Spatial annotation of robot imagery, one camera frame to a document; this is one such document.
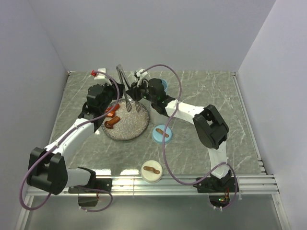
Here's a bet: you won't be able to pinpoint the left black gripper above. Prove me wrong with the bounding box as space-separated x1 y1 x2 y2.
99 79 125 113

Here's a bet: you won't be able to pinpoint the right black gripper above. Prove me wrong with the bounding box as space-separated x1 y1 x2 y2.
125 79 157 104

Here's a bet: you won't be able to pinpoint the metal serving tongs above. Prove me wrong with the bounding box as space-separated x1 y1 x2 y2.
116 64 132 113

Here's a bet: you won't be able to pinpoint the white lid brown handle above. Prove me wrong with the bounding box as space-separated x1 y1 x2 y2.
141 160 163 183

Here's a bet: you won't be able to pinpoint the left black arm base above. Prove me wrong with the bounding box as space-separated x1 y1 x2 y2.
68 178 113 209

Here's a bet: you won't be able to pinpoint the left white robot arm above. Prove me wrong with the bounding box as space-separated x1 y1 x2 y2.
26 83 125 195

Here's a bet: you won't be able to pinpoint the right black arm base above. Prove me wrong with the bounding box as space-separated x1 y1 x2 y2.
193 176 239 210

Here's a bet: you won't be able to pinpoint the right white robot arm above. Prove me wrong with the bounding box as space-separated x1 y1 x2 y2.
126 78 234 192

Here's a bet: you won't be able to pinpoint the red sausage toy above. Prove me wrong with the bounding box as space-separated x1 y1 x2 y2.
105 103 120 118

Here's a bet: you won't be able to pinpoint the brown sausage toy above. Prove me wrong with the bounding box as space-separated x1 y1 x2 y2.
104 116 120 129

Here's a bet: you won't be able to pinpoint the blue cylindrical container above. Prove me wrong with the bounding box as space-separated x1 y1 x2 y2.
161 79 168 92

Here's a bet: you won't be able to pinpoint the speckled grey plate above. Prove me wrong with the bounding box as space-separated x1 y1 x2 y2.
102 99 150 141

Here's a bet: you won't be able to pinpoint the white cylindrical container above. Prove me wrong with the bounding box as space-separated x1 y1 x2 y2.
150 104 168 126

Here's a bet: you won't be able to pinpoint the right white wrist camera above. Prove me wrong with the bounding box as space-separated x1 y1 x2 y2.
133 69 148 82

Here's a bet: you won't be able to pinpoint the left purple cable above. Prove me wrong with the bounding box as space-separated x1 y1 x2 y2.
19 70 120 213

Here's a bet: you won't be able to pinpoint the blue lid brown handle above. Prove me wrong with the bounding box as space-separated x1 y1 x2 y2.
152 125 172 144

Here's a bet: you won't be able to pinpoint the aluminium right side rail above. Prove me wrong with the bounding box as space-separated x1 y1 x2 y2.
231 72 267 175

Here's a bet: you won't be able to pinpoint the aluminium rail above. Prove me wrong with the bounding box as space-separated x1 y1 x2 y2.
231 72 267 175
27 174 280 196

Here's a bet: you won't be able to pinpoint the aluminium front rail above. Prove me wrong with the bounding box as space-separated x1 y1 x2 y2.
27 174 280 196

